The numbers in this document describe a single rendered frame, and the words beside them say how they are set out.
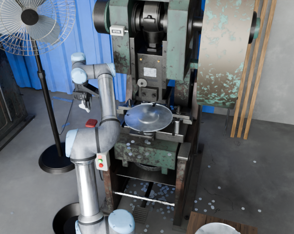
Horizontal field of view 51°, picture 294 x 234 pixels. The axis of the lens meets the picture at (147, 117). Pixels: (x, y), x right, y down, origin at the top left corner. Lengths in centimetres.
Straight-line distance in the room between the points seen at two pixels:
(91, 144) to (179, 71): 62
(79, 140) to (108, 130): 13
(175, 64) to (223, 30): 45
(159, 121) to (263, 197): 113
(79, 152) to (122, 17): 70
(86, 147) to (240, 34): 77
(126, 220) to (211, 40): 86
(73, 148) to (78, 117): 194
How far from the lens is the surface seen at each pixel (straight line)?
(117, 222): 146
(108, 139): 133
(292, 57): 301
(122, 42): 165
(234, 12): 125
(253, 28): 158
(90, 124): 186
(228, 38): 125
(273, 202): 255
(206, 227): 182
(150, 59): 169
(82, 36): 324
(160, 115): 185
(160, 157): 187
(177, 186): 193
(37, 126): 327
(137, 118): 184
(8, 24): 208
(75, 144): 133
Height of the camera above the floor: 187
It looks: 36 degrees down
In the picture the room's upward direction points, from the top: 1 degrees counter-clockwise
